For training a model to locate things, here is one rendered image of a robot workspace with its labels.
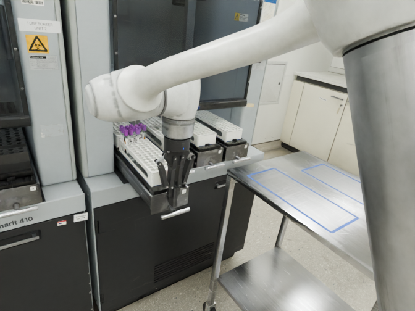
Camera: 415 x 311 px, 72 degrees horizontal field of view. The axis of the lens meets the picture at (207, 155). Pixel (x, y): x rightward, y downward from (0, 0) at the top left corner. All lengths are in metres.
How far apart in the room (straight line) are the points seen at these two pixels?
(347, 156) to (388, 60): 2.90
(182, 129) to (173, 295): 1.09
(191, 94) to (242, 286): 0.92
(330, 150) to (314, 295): 2.00
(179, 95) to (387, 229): 0.55
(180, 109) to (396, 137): 0.56
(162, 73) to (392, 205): 0.43
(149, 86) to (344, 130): 2.67
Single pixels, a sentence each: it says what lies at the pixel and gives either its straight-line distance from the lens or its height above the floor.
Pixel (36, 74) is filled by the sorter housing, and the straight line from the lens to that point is 0.98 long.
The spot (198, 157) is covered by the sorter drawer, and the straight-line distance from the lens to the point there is 1.19.
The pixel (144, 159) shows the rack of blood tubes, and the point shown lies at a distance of 0.98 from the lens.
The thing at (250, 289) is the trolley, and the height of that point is 0.28.
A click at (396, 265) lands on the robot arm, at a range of 0.28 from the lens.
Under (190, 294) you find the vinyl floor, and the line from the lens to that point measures 1.67.
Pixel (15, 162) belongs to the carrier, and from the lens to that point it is 1.05.
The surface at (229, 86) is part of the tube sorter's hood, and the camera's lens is 1.27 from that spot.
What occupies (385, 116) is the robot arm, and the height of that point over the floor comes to 1.26.
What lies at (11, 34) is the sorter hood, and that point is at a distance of 0.95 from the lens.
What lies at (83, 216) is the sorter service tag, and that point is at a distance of 1.10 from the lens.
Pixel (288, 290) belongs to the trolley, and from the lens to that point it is 1.43.
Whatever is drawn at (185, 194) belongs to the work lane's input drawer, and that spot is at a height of 0.78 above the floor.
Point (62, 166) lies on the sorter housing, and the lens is 1.09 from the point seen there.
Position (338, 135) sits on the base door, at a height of 0.41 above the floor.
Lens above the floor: 1.30
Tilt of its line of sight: 25 degrees down
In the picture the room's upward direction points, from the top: 7 degrees clockwise
